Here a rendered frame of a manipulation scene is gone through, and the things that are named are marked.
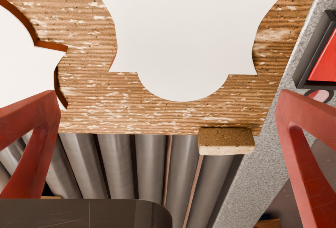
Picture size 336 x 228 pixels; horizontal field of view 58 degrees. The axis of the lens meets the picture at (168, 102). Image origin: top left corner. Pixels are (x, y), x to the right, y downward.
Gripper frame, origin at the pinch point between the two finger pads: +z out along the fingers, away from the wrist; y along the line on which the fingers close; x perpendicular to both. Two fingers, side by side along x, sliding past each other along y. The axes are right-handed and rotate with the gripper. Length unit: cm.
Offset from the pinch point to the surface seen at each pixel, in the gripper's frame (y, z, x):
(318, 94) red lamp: -15.9, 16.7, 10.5
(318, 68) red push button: -13.7, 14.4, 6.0
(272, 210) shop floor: -99, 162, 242
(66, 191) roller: 16.9, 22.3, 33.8
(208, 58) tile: -3.3, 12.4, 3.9
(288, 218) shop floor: -119, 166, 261
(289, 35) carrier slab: -9.7, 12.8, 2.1
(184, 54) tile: -1.3, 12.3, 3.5
